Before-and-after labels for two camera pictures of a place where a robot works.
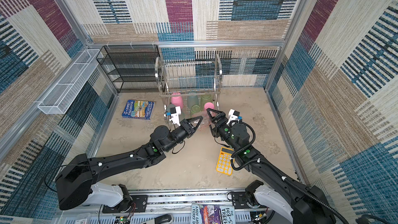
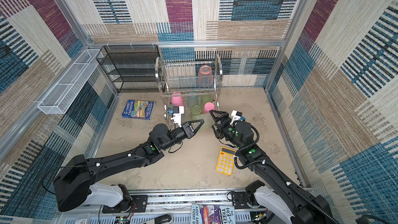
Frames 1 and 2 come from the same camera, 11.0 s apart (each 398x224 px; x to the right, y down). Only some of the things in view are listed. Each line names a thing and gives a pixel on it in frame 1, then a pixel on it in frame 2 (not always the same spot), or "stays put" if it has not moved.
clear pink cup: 205,122 → 205,77
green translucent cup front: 196,109 stays put
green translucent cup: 204,98 stays put
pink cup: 209,105 stays put
